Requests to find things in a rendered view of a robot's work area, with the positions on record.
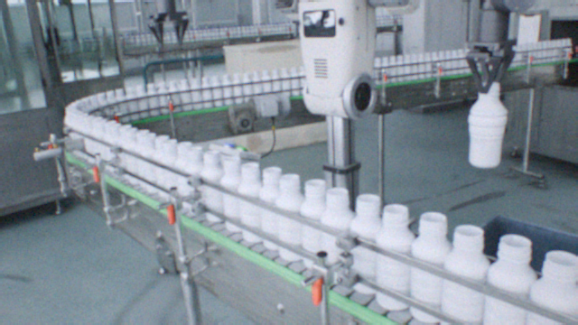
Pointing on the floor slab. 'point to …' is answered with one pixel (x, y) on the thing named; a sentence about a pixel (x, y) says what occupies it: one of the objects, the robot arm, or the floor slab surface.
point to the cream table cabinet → (234, 56)
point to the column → (259, 12)
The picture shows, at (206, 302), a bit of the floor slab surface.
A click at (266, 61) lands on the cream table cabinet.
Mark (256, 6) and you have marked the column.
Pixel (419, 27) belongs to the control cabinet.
